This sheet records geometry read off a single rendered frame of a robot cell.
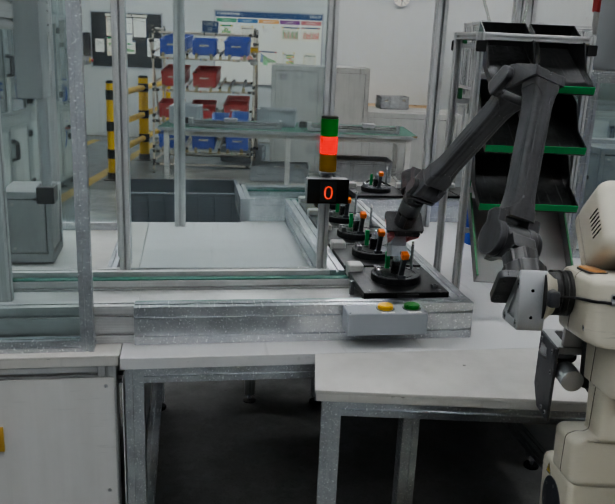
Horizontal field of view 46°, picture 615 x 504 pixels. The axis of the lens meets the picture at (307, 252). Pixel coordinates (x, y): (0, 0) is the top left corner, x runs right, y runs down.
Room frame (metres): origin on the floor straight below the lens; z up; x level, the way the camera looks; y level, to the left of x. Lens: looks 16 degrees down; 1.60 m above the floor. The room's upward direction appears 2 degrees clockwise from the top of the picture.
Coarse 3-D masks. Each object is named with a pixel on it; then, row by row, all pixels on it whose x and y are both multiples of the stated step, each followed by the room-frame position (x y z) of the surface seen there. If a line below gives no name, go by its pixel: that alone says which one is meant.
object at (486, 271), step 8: (472, 200) 2.13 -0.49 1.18; (472, 208) 2.06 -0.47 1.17; (472, 216) 2.04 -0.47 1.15; (480, 216) 2.09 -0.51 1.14; (472, 224) 2.02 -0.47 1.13; (480, 224) 2.07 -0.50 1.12; (472, 232) 2.02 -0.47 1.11; (472, 240) 2.01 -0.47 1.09; (472, 248) 2.00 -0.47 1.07; (472, 256) 1.99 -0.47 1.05; (480, 256) 2.00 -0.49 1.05; (472, 264) 1.98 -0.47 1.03; (480, 264) 1.98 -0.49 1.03; (488, 264) 1.98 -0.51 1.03; (496, 264) 1.98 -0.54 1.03; (480, 272) 1.96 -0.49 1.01; (488, 272) 1.96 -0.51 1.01; (496, 272) 1.96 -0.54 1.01; (480, 280) 1.94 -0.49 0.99; (488, 280) 1.94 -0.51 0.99
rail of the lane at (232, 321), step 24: (144, 312) 1.70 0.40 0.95; (168, 312) 1.71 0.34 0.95; (192, 312) 1.72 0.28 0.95; (216, 312) 1.73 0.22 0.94; (240, 312) 1.74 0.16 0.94; (264, 312) 1.75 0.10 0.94; (288, 312) 1.76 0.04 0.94; (312, 312) 1.77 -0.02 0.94; (336, 312) 1.79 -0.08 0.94; (432, 312) 1.83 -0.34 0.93; (456, 312) 1.84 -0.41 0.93; (144, 336) 1.70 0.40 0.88; (168, 336) 1.71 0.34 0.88; (192, 336) 1.72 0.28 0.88; (216, 336) 1.73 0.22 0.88; (240, 336) 1.74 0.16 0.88; (264, 336) 1.75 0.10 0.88; (288, 336) 1.76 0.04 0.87; (312, 336) 1.77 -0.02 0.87; (336, 336) 1.78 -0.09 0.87; (360, 336) 1.79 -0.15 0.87; (384, 336) 1.80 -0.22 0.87; (408, 336) 1.81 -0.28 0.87; (432, 336) 1.83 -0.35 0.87; (456, 336) 1.84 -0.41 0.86
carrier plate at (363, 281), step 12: (348, 276) 2.05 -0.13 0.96; (360, 276) 2.00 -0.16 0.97; (420, 276) 2.03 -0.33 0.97; (360, 288) 1.90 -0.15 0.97; (372, 288) 1.90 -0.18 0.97; (384, 288) 1.90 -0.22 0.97; (396, 288) 1.91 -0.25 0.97; (408, 288) 1.91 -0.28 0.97; (420, 288) 1.92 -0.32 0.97; (432, 288) 1.92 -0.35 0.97; (444, 288) 1.92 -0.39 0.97
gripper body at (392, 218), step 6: (390, 216) 1.95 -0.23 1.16; (396, 216) 1.93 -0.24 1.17; (402, 216) 1.90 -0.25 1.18; (420, 216) 1.97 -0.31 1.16; (390, 222) 1.94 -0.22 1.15; (396, 222) 1.93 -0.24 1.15; (402, 222) 1.91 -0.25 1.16; (408, 222) 1.90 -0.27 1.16; (414, 222) 1.92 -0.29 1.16; (420, 222) 1.95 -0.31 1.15; (390, 228) 1.92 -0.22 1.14; (396, 228) 1.93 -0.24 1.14; (402, 228) 1.92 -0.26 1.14; (408, 228) 1.92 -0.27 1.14; (414, 228) 1.93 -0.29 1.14; (420, 228) 1.94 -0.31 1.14
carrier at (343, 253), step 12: (336, 240) 2.32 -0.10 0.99; (372, 240) 2.23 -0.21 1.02; (336, 252) 2.25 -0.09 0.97; (348, 252) 2.26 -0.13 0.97; (360, 252) 2.19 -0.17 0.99; (372, 252) 2.20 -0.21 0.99; (384, 252) 2.20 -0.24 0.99; (372, 264) 2.13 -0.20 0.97; (384, 264) 2.14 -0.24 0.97; (408, 264) 2.15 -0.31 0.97
